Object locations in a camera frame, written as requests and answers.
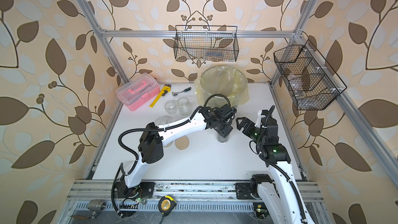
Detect metal pipe fitting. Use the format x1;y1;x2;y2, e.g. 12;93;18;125
87;199;107;212

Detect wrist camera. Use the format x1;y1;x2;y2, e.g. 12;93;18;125
256;110;269;127
220;104;237;122

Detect black wire basket back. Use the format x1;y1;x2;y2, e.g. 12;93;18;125
173;24;239;62

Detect aluminium frame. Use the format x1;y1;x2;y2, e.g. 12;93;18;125
55;0;398;224

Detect red lid tea jar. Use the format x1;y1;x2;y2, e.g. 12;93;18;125
217;135;229;143

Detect beige lid tall jar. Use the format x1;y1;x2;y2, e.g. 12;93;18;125
177;96;191;116

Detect yellow plastic bin liner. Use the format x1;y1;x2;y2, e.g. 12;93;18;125
194;65;249;108

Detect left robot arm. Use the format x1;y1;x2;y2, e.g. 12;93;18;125
112;94;237;196

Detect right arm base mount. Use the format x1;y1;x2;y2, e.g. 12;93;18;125
235;174;275;200

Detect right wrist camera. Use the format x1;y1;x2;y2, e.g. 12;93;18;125
256;110;269;127

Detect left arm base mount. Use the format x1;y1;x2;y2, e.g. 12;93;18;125
112;181;155;199

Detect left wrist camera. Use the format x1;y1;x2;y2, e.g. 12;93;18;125
220;104;237;122

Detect cream tall jar lid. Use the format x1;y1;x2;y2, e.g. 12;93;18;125
163;141;174;148

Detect pink plastic toolbox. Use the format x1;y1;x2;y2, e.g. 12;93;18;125
116;73;160;112

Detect tan short jar lid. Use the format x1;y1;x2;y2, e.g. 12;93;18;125
175;136;190;150

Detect black wire basket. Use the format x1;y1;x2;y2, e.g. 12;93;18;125
173;24;239;62
273;40;347;111

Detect ribbed glass jar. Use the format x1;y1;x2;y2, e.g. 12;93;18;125
154;116;169;126

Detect beige lid short jar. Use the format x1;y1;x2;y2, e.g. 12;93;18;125
164;101;177;115

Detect yellow pipe wrench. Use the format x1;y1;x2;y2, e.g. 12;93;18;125
150;84;172;108

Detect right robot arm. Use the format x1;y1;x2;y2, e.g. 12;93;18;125
236;106;314;224

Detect yellow black tape measure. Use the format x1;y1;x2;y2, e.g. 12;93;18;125
158;196;177;217

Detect black wire basket right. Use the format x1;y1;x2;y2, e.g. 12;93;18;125
273;40;347;111

